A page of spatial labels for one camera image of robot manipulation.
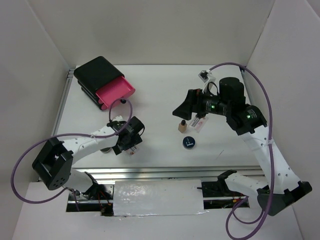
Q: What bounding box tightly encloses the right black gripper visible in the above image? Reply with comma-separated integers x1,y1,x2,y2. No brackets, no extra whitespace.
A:
172,86,230,120

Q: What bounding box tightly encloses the clear eyelash case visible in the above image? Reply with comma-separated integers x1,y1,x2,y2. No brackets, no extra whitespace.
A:
126,146,139,156
188,116,208,133

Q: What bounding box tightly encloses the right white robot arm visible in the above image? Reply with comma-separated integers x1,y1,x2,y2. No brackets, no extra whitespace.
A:
172,77,312,216

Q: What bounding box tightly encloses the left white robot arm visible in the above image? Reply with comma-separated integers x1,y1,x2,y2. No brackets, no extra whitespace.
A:
32,116,145,200

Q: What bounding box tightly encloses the foundation bottle with black cap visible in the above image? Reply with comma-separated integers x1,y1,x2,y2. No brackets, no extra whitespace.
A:
178,119,188,133

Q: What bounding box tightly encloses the black round compact jar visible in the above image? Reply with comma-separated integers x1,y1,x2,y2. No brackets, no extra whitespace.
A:
100,147,111,154

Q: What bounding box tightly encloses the blue round cream jar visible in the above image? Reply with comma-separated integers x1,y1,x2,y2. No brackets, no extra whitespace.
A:
182,136,196,150

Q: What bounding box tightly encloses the black drawer organizer box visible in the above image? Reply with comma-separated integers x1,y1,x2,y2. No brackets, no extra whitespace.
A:
73,56,125,111

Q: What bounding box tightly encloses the white taped cover plate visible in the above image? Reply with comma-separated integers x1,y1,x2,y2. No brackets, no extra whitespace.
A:
113,179,205,217

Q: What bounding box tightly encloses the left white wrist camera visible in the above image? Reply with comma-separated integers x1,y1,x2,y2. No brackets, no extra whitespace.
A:
107,115,124,127

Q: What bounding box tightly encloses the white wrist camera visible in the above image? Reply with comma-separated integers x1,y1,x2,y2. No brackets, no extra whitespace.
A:
107,115,124,127
198,70,216,83

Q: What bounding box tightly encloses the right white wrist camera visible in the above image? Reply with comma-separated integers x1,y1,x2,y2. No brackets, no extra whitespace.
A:
198,70,216,83

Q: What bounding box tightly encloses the aluminium front rail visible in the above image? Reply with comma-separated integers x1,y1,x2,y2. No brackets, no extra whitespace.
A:
76,165,265,183

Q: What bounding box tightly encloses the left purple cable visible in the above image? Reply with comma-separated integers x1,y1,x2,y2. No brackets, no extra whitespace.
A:
11,98,133,212

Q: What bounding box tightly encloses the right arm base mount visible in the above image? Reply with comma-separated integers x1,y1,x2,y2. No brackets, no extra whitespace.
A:
197,181,245,210

